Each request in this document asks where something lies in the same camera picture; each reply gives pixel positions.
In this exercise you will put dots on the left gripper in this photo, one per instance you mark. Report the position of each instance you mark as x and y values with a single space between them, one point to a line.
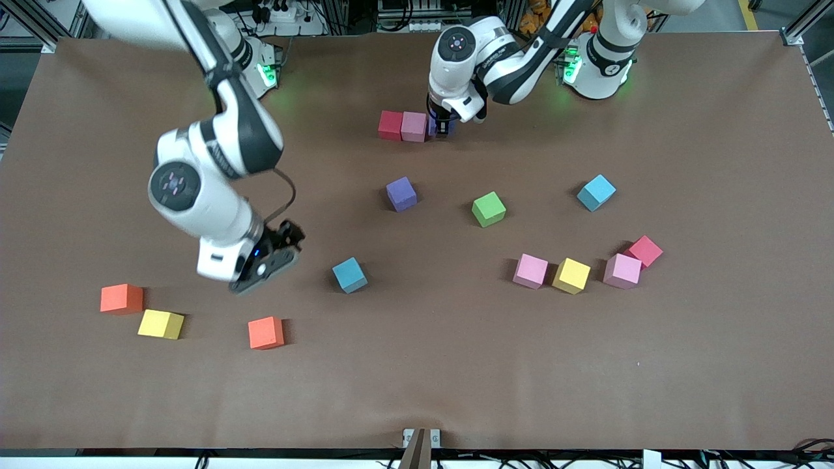
440 120

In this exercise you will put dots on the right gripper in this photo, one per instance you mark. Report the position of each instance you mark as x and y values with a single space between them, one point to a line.
287 235

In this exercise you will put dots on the purple foam block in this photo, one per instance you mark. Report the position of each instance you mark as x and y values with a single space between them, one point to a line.
430 127
401 194

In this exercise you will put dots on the mauve pink foam block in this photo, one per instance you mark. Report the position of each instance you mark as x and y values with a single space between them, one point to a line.
414 127

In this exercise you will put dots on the red foam block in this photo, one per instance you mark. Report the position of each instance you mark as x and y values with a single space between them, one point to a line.
390 125
646 250

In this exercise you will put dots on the green foam block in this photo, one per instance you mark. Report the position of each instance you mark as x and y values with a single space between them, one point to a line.
488 209

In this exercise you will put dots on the orange foam block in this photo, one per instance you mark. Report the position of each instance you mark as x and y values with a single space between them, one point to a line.
121 299
266 333

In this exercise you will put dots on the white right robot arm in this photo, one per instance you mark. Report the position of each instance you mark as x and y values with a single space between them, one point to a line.
208 215

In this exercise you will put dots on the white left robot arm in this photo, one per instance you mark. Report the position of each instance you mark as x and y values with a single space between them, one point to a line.
456 71

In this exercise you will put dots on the blue foam block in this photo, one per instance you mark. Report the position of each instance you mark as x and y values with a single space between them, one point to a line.
596 193
350 275

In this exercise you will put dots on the white electronics box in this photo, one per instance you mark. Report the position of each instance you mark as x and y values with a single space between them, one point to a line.
410 25

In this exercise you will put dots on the bag of orange items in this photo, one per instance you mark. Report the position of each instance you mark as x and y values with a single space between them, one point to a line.
531 16

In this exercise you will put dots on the yellow foam block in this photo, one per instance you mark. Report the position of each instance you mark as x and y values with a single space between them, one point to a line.
571 275
161 324

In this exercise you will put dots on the white power strip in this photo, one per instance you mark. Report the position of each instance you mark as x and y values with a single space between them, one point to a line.
287 14

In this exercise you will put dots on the large table cover sheet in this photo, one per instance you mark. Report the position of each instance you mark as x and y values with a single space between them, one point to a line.
417 378

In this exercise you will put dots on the metal edge bracket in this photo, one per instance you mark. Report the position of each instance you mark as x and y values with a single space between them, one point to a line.
435 438

